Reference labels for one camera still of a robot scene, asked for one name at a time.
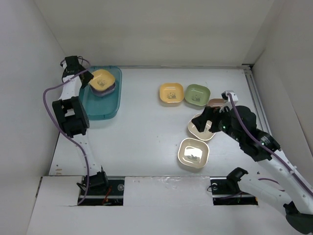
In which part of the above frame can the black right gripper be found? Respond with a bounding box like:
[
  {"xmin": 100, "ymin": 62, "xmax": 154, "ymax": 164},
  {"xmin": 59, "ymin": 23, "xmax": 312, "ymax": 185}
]
[{"xmin": 191, "ymin": 104, "xmax": 244, "ymax": 143}]

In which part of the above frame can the yellow panda plate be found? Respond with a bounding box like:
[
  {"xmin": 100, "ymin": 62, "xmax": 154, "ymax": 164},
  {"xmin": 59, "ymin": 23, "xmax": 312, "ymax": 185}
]
[
  {"xmin": 89, "ymin": 69, "xmax": 115, "ymax": 92},
  {"xmin": 159, "ymin": 83, "xmax": 184, "ymax": 103}
]

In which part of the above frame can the purple panda plate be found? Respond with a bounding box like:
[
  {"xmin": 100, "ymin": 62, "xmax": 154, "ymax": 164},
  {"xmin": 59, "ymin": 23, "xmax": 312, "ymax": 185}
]
[{"xmin": 90, "ymin": 83, "xmax": 116, "ymax": 97}]

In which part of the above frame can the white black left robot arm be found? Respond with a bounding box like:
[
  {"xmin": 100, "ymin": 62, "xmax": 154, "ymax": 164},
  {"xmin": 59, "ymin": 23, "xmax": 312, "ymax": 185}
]
[{"xmin": 52, "ymin": 56, "xmax": 110, "ymax": 195}]

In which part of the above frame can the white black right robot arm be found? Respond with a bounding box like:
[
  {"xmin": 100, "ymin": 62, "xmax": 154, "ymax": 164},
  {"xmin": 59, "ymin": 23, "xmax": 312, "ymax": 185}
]
[{"xmin": 191, "ymin": 106, "xmax": 313, "ymax": 235}]

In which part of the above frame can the teal transparent plastic bin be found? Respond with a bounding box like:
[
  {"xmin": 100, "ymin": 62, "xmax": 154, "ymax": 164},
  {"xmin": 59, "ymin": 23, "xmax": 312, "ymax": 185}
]
[{"xmin": 79, "ymin": 66, "xmax": 122, "ymax": 120}]

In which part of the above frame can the beige panda plate upper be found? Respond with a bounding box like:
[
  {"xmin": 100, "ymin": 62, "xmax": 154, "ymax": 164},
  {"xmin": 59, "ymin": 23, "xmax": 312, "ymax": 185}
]
[{"xmin": 187, "ymin": 120, "xmax": 215, "ymax": 141}]

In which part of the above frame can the brown panda plate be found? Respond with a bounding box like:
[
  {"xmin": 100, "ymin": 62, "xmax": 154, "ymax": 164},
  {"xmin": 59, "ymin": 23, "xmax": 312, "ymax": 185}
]
[{"xmin": 207, "ymin": 98, "xmax": 224, "ymax": 107}]

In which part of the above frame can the green panda plate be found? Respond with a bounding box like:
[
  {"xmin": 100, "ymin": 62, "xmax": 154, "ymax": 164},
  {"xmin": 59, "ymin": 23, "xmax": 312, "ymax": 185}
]
[{"xmin": 184, "ymin": 84, "xmax": 211, "ymax": 106}]

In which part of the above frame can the cream panda plate lower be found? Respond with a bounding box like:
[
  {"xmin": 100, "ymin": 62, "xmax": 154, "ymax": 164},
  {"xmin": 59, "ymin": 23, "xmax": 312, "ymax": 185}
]
[{"xmin": 178, "ymin": 138, "xmax": 210, "ymax": 169}]

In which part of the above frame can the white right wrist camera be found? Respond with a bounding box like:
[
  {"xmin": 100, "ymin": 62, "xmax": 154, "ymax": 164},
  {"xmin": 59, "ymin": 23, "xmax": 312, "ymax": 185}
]
[{"xmin": 221, "ymin": 90, "xmax": 238, "ymax": 104}]

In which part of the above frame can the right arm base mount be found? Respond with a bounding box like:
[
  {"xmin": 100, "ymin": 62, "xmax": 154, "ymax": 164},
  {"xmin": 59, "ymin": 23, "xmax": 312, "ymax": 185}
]
[{"xmin": 207, "ymin": 167, "xmax": 258, "ymax": 206}]

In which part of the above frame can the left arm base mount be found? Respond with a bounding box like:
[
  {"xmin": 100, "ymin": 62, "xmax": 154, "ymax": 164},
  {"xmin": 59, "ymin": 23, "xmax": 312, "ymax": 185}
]
[{"xmin": 77, "ymin": 171, "xmax": 125, "ymax": 206}]

